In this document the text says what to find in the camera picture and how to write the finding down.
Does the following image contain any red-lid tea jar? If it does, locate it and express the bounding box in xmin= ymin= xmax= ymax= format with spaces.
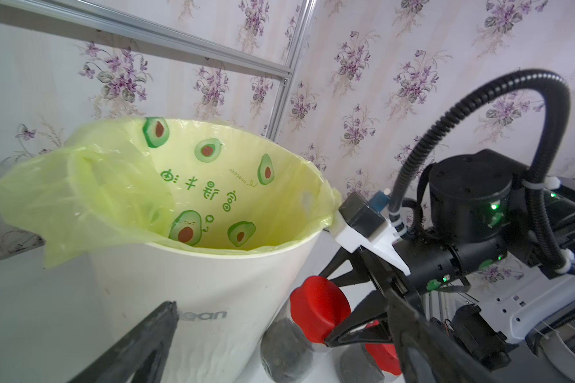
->
xmin=338 ymin=343 xmax=402 ymax=383
xmin=260 ymin=276 xmax=351 ymax=382

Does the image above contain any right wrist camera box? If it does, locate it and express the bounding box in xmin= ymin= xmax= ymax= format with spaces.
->
xmin=329 ymin=191 xmax=411 ymax=277

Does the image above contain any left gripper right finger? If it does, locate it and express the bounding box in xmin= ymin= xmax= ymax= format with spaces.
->
xmin=387 ymin=290 xmax=495 ymax=382

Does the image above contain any white trash bin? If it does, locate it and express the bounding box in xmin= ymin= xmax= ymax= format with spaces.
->
xmin=86 ymin=234 xmax=319 ymax=382

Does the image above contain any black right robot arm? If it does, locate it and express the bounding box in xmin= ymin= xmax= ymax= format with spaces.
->
xmin=322 ymin=69 xmax=575 ymax=381

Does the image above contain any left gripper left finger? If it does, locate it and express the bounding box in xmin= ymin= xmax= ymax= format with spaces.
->
xmin=70 ymin=301 xmax=179 ymax=383

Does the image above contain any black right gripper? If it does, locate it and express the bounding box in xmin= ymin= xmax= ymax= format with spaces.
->
xmin=318 ymin=238 xmax=461 ymax=348

